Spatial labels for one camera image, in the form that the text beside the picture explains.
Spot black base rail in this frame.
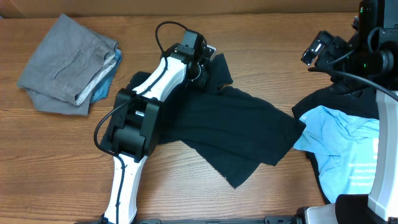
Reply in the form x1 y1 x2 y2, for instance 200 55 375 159
131 216 293 224

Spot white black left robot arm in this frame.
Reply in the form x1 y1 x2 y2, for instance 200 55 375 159
96 29 216 224

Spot black garment under pile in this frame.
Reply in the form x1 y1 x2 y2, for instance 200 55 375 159
292 84 379 188

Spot folded blue garment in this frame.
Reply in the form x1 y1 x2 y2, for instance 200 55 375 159
90 49 123 103

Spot black t-shirt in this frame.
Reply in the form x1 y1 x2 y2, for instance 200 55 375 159
99 53 307 189

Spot folded grey trousers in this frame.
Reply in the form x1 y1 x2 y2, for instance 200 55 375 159
17 14 118 116

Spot light blue t-shirt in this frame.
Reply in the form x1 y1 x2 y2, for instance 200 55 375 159
294 106 379 203

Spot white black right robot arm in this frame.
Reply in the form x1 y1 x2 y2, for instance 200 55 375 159
292 0 397 223

